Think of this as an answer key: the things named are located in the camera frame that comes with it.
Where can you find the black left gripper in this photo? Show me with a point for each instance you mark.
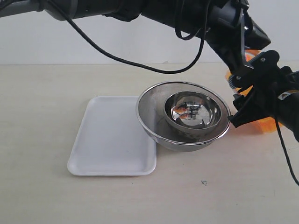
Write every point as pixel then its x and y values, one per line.
pixel 227 28

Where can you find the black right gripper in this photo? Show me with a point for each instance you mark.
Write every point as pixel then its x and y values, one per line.
pixel 275 94

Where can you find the orange pump soap bottle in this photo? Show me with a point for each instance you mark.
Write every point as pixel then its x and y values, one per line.
pixel 265 125

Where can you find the small shiny steel bowl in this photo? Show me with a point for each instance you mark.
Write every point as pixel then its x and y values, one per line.
pixel 192 113

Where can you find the large steel mesh colander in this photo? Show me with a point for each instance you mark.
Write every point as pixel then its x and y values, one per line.
pixel 150 113

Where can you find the white rectangular plastic tray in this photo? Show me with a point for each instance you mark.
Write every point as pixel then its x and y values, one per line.
pixel 111 141

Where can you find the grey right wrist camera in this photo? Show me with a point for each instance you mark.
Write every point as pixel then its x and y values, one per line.
pixel 262 66

